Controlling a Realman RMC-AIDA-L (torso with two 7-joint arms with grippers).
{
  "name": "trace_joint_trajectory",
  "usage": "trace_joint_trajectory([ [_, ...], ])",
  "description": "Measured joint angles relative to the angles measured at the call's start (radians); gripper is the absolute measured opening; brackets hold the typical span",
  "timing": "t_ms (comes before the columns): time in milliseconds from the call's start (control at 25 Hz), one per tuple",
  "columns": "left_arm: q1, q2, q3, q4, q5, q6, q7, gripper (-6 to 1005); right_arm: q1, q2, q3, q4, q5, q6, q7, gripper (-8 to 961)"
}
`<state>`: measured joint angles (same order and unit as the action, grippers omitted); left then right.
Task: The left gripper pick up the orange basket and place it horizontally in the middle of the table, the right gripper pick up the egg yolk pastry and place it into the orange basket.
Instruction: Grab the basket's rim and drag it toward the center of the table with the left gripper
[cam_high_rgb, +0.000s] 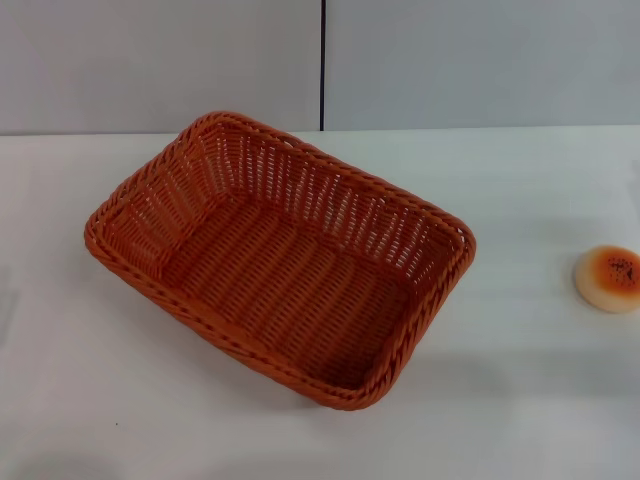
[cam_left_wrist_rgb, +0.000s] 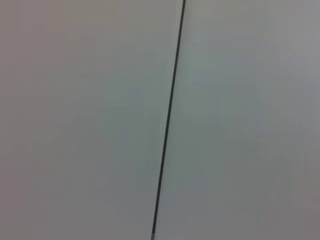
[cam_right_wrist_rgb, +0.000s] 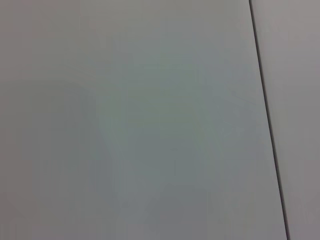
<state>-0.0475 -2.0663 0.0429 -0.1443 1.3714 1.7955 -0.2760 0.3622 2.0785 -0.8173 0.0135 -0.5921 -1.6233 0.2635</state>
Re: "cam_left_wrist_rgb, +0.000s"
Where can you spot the dark wall panel seam strip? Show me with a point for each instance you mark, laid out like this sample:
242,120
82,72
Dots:
168,120

